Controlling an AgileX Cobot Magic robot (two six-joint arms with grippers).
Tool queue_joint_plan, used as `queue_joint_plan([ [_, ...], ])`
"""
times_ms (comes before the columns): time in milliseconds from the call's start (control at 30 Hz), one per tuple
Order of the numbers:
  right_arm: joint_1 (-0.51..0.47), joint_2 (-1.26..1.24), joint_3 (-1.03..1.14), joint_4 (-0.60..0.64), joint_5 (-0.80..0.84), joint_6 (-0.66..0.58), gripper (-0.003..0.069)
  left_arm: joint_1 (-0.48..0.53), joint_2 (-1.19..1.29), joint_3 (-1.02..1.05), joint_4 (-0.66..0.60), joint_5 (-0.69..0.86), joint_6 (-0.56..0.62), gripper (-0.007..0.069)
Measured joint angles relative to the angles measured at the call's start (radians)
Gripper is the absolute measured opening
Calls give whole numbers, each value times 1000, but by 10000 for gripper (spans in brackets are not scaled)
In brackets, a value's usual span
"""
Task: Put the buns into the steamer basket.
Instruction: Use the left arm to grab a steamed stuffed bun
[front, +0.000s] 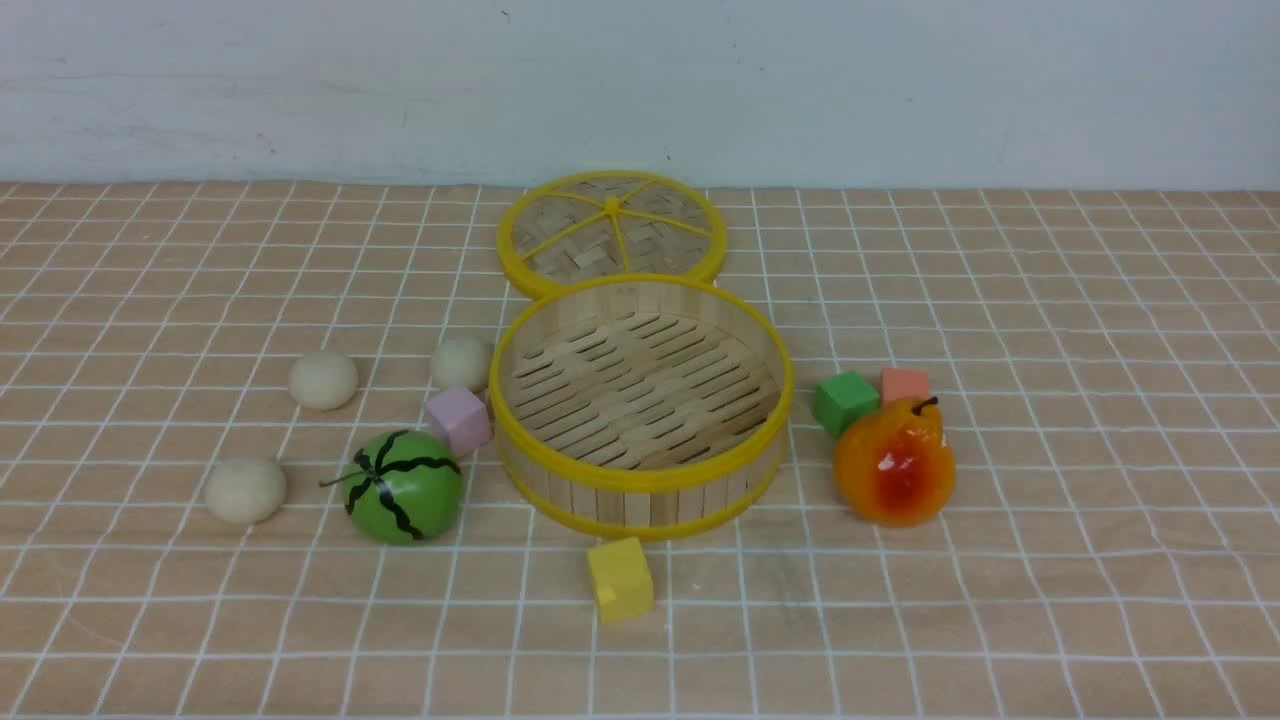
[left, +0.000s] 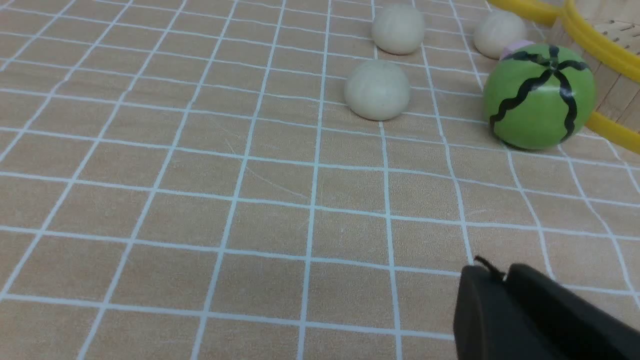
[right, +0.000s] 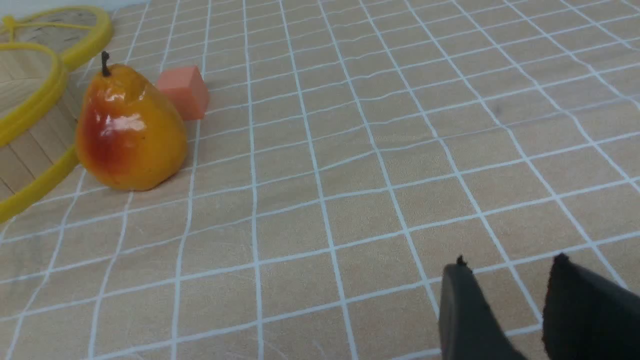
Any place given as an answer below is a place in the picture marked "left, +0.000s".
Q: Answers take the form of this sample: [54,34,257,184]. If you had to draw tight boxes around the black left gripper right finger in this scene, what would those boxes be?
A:
[505,263,640,360]

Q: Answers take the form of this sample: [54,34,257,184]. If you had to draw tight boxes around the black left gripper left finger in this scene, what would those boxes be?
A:
[454,265,556,360]

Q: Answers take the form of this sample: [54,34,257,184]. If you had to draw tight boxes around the white bun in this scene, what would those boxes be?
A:
[371,3,425,56]
[473,10,528,60]
[343,59,412,122]

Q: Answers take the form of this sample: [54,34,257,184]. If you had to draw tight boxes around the bamboo steamer tray yellow rims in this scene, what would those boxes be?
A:
[550,0,640,153]

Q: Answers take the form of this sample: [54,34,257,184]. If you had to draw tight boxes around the bamboo steamer lid yellow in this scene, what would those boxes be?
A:
[487,0,564,27]

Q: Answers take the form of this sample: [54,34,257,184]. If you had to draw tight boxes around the green watermelon toy ball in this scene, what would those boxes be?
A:
[482,43,597,150]

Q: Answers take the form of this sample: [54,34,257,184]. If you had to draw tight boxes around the pink wooden cube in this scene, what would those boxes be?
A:
[499,39,535,60]

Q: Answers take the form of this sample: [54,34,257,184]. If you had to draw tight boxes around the checkered orange tablecloth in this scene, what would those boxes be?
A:
[0,0,639,360]

